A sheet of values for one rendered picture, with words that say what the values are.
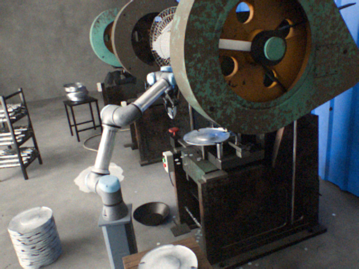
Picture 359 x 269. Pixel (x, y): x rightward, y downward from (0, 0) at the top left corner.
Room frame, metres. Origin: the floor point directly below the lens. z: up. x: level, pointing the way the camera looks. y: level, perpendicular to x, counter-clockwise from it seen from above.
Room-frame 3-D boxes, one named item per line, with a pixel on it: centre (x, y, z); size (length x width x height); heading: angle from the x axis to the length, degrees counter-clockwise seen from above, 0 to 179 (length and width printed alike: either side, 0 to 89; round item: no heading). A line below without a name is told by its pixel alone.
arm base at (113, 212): (1.60, 0.45, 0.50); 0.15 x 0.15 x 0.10
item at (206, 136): (1.85, -0.15, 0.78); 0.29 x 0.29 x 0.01
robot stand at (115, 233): (1.60, 0.45, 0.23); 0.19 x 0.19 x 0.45; 4
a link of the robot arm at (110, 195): (1.60, 0.45, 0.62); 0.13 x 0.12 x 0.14; 44
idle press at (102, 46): (5.29, 0.61, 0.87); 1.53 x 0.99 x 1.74; 112
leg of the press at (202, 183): (1.69, -0.49, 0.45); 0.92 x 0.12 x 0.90; 109
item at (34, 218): (1.85, 1.11, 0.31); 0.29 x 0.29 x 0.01
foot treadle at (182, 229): (1.85, -0.14, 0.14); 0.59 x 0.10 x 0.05; 109
